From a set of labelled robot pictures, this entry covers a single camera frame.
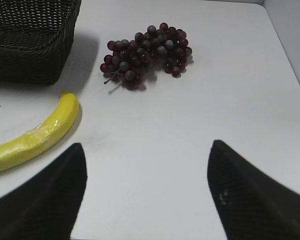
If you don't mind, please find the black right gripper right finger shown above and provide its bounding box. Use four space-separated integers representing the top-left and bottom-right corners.
207 140 300 240

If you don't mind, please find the dark red grape bunch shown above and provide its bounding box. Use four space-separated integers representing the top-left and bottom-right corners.
99 22 193 91

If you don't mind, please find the black wicker basket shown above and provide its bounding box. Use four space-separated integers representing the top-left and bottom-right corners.
0 0 81 85

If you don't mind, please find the yellow banana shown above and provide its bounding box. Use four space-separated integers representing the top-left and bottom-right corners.
0 91 79 172

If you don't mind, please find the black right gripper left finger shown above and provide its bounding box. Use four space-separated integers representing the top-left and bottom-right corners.
0 143 87 240

